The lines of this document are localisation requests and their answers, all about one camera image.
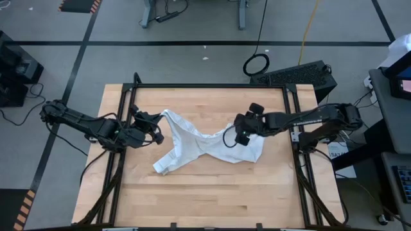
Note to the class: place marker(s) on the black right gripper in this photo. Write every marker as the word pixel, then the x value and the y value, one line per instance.
pixel 257 125

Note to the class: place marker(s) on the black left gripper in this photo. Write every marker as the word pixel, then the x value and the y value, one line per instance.
pixel 144 123

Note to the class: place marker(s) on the white checked towel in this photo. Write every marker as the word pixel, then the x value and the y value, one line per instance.
pixel 192 141

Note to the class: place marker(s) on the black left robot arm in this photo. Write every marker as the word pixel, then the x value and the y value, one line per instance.
pixel 80 120

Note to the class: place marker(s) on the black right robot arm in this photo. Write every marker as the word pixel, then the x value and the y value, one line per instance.
pixel 314 117

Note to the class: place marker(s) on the black computer tower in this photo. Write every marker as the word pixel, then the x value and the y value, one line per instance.
pixel 295 75

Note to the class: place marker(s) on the black power strip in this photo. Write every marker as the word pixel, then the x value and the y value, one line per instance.
pixel 167 16

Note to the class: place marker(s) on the grey desk leg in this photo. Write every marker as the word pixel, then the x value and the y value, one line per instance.
pixel 147 13
pixel 242 14

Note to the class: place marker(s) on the white floor sign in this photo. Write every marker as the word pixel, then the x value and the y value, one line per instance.
pixel 346 170

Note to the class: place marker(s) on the black desk base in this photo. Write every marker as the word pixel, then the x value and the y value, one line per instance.
pixel 363 154

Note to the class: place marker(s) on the white power adapter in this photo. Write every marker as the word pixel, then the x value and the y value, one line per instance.
pixel 369 83

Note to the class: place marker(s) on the black hazard-striped mat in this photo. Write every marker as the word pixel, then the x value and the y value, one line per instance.
pixel 13 208
pixel 78 5

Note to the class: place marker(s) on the black equipment case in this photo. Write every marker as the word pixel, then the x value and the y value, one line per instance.
pixel 16 64

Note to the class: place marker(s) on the grey desk with keypad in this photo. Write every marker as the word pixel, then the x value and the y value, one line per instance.
pixel 390 192

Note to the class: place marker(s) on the dark monitor with lit screen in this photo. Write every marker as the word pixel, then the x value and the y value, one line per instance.
pixel 401 80

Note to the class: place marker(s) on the black caster wheel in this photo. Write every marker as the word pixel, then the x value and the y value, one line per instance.
pixel 382 219

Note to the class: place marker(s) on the black keypad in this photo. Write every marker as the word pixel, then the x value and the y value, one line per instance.
pixel 405 184

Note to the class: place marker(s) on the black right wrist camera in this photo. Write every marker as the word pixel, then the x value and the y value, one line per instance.
pixel 250 124

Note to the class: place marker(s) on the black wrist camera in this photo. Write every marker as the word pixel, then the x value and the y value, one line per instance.
pixel 250 124
pixel 147 124

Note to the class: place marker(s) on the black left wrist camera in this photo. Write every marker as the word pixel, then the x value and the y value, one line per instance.
pixel 147 124

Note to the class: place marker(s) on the black curved bracket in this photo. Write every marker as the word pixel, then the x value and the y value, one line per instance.
pixel 137 79

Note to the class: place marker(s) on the black aluminium table frame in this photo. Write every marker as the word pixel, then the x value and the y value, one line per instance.
pixel 208 85

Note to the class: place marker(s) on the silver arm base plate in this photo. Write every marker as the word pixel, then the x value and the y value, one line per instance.
pixel 295 136

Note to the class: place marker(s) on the black frame clamp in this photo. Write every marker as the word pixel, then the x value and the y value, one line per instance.
pixel 259 226
pixel 173 226

